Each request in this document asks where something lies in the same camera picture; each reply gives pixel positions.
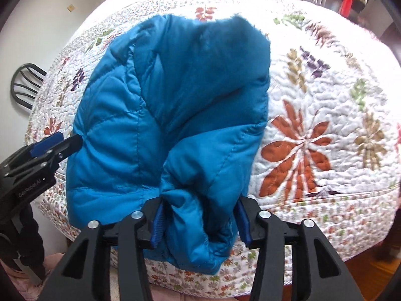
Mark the blue puffer jacket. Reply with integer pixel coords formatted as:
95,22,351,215
66,14,271,275

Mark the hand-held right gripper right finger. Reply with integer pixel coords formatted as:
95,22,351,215
235,196,365,301

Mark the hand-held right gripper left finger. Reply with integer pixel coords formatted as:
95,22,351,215
38,196,164,301

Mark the dark wooden furniture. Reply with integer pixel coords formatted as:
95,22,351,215
327,0,396,43

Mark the black slatted headboard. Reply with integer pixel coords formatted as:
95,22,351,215
10,63,47,111

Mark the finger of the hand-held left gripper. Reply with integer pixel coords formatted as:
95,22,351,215
30,132,65,159
44,134,84,167

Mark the white floral quilt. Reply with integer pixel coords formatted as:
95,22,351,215
27,0,401,297

